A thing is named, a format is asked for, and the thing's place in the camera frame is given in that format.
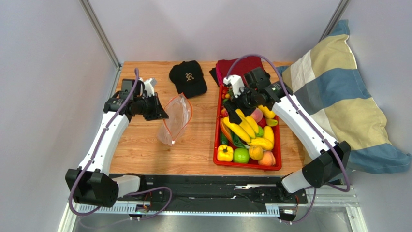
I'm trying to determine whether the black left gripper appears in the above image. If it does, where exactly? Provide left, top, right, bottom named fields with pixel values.
left=134, top=93, right=169, bottom=121

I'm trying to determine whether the clear orange zip top bag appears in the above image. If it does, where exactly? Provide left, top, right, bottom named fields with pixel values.
left=157, top=93, right=193, bottom=146

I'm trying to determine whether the yellow banana bunch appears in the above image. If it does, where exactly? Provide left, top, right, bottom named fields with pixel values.
left=222, top=109, right=256, bottom=144

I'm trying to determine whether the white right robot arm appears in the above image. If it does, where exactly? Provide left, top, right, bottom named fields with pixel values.
left=223, top=68, right=351, bottom=199

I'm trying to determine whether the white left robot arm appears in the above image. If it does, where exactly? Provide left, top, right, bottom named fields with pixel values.
left=65, top=78, right=168, bottom=207

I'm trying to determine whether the pink peach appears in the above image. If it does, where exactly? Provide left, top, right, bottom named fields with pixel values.
left=250, top=108, right=264, bottom=123

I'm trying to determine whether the green cucumber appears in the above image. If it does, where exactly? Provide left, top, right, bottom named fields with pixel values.
left=220, top=131, right=229, bottom=145

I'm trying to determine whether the yellow mango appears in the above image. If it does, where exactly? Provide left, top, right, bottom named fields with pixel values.
left=258, top=105, right=276, bottom=119

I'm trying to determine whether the yellow bell pepper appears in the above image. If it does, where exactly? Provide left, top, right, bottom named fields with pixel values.
left=217, top=145, right=234, bottom=162

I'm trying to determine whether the green lime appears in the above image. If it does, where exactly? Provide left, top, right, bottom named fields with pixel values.
left=233, top=148, right=250, bottom=164

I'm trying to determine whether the folded dark red cloth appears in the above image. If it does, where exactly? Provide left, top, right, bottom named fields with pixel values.
left=209, top=56, right=271, bottom=87

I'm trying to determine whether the black embroidered baseball cap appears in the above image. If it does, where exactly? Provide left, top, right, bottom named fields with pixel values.
left=169, top=60, right=207, bottom=99

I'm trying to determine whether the orange fruit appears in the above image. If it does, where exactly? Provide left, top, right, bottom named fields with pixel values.
left=248, top=145, right=264, bottom=160

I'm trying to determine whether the peach at tray corner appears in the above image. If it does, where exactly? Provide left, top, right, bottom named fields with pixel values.
left=258, top=151, right=276, bottom=166

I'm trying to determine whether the red plastic tray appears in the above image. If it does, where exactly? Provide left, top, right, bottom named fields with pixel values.
left=213, top=83, right=282, bottom=171

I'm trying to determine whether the striped blue yellow pillow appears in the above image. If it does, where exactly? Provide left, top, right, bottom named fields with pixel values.
left=278, top=20, right=412, bottom=174

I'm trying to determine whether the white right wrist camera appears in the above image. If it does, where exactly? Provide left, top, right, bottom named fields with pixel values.
left=223, top=75, right=245, bottom=98

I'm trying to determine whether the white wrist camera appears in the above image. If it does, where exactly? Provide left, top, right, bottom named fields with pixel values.
left=139, top=78, right=157, bottom=98
left=223, top=75, right=245, bottom=98

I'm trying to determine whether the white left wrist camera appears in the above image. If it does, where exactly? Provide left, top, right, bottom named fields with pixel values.
left=139, top=78, right=157, bottom=98

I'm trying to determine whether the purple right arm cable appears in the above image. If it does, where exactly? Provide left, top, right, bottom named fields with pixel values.
left=225, top=53, right=352, bottom=225

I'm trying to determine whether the black mounting base rail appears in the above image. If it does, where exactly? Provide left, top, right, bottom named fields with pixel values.
left=85, top=174, right=342, bottom=213

